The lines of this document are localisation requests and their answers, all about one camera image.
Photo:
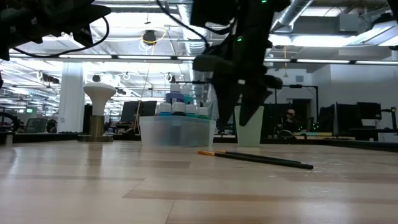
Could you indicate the person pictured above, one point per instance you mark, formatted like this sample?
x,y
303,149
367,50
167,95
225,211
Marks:
x,y
290,123

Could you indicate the black background monitor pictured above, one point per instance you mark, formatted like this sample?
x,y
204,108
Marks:
x,y
368,110

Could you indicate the black background frame stand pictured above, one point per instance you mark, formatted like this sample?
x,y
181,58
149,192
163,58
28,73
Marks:
x,y
295,86

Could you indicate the clear plastic container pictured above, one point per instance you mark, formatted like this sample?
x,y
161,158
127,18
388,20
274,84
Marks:
x,y
177,133

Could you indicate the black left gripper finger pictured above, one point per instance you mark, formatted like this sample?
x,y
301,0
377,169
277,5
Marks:
x,y
90,14
84,35

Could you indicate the white building column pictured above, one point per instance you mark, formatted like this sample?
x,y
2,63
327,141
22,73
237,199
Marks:
x,y
71,99

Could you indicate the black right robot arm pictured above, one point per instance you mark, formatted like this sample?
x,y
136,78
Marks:
x,y
217,12

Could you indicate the smooth silver ventilation duct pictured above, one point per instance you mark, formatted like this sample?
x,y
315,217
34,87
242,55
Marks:
x,y
293,9

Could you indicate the small black paint bottle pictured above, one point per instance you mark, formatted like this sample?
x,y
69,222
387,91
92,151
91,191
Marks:
x,y
178,107

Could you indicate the black overhead camera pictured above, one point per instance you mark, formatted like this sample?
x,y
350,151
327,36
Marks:
x,y
150,36

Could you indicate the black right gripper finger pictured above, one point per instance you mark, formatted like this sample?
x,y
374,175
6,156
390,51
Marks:
x,y
252,105
228,99

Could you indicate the pale green plastic cup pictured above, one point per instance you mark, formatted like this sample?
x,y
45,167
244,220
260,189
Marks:
x,y
250,137

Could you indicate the black monitor pair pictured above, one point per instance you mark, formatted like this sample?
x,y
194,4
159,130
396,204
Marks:
x,y
130,110

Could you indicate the orange fan paint brush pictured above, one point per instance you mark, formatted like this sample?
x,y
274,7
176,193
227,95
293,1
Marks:
x,y
255,159

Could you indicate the grey ceiling air unit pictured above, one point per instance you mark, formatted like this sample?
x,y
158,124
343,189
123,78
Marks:
x,y
326,25

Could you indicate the black beam with light strips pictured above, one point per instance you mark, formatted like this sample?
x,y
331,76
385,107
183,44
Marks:
x,y
140,57

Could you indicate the small light green paint bottle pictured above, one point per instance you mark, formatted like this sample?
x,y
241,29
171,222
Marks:
x,y
202,112

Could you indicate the corrugated silver duct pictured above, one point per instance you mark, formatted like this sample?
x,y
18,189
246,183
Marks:
x,y
196,48

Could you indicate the black aluminium table frame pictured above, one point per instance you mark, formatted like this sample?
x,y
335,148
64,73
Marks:
x,y
357,143

